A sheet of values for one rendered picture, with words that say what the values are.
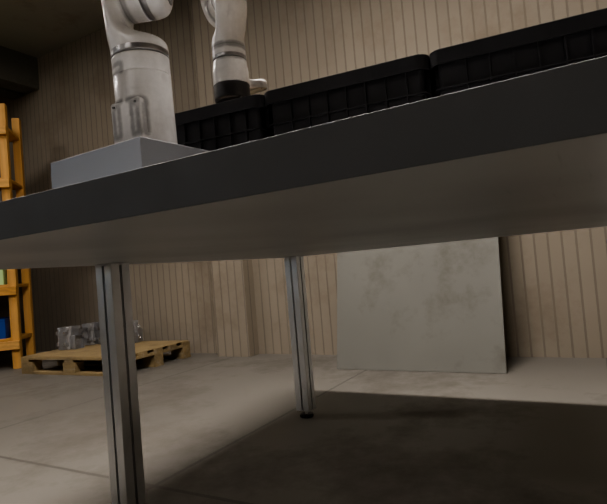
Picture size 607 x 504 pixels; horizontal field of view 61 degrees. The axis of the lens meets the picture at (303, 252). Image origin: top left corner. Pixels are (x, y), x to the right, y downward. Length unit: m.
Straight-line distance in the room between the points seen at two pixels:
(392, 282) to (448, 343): 0.46
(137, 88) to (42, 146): 4.97
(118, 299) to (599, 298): 2.51
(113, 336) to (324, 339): 2.39
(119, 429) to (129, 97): 0.86
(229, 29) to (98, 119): 4.12
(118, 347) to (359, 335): 1.89
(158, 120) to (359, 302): 2.34
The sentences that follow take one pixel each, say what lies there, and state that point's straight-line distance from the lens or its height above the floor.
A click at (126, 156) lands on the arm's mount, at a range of 0.73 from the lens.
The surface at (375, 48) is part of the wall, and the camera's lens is 3.63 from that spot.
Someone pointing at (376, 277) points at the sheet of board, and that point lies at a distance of 3.03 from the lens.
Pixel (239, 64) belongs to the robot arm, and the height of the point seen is 1.03.
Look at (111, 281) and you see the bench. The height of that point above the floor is 0.61.
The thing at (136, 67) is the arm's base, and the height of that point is 0.94.
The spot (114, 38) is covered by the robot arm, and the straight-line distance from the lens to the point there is 0.92.
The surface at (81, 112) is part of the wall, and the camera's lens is 5.40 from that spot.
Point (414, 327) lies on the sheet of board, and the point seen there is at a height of 0.23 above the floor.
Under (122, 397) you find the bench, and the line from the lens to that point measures 1.41.
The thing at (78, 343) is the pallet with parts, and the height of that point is 0.17.
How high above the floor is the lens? 0.60
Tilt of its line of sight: 2 degrees up
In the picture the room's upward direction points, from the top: 5 degrees counter-clockwise
